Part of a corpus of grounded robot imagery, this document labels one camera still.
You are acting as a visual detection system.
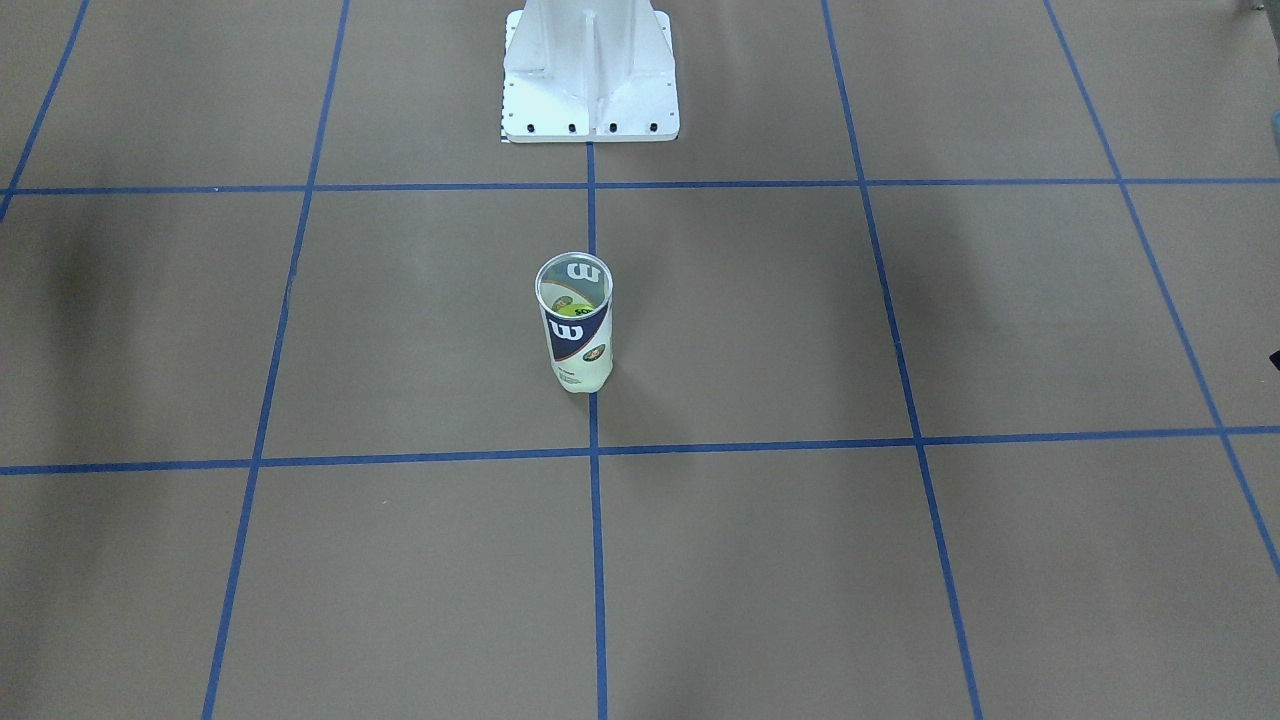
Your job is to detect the yellow tennis ball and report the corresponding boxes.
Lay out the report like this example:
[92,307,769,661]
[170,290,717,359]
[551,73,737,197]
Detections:
[550,295,596,318]

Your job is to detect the white Wilson tennis ball can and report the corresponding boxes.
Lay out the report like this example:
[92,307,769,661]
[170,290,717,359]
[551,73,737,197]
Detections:
[534,252,614,395]

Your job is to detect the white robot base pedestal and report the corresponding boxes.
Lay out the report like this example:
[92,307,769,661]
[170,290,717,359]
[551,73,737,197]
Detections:
[500,1,681,143]

